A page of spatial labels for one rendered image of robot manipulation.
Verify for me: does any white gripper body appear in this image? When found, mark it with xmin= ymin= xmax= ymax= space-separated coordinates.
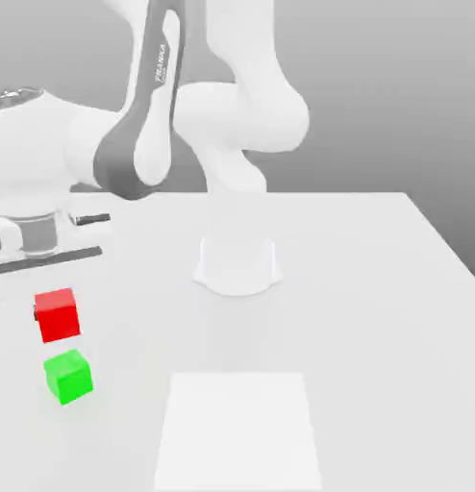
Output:
xmin=0 ymin=245 xmax=107 ymax=304

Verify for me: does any small green cube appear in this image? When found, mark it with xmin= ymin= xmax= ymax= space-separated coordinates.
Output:
xmin=42 ymin=348 xmax=95 ymax=406

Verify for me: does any small red cube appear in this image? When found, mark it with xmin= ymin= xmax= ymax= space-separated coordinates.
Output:
xmin=33 ymin=287 xmax=82 ymax=344

